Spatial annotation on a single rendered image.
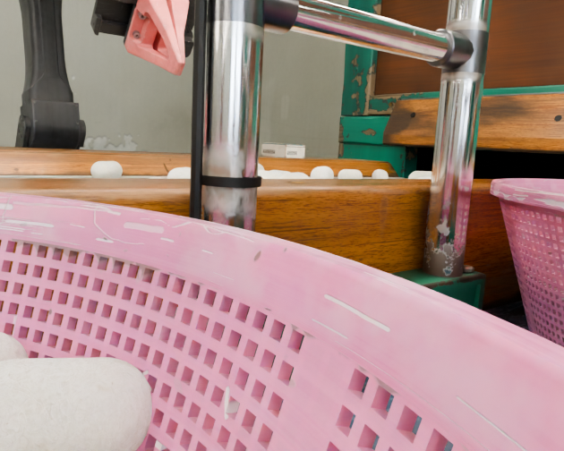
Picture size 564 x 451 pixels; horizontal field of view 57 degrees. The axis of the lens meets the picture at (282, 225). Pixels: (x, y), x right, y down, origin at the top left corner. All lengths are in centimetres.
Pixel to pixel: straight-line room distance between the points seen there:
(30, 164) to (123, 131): 206
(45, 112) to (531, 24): 68
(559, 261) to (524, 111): 44
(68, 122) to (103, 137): 175
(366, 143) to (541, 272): 66
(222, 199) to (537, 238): 16
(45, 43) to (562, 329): 76
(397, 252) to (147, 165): 37
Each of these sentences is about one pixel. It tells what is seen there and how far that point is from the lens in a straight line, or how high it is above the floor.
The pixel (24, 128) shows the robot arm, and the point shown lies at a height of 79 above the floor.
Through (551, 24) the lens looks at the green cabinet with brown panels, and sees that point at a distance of 78.
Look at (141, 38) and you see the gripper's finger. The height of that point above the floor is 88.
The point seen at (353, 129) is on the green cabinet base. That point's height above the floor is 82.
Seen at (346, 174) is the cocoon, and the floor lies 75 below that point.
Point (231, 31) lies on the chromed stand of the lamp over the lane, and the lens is 20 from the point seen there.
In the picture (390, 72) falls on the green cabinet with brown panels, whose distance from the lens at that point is 92.
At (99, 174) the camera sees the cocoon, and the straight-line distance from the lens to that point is 52.
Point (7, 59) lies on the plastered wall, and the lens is 250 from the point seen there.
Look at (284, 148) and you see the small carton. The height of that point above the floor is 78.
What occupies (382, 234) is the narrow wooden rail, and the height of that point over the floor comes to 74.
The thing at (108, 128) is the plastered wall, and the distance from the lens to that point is 260.
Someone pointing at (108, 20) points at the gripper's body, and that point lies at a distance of 57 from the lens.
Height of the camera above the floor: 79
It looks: 9 degrees down
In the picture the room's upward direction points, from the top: 3 degrees clockwise
